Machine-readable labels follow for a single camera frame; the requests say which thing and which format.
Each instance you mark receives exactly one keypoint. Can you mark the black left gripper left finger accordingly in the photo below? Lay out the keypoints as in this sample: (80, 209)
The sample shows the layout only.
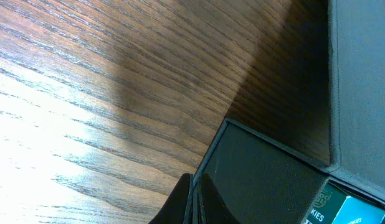
(178, 208)

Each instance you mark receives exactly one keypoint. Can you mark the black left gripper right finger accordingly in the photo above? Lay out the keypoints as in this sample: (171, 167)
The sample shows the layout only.
(211, 208)

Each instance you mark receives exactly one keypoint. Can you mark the black storage box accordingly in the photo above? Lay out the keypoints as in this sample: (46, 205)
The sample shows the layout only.
(310, 111)

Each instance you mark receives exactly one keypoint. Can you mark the teal Chunkies cookie box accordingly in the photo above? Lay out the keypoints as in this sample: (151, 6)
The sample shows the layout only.
(336, 205)

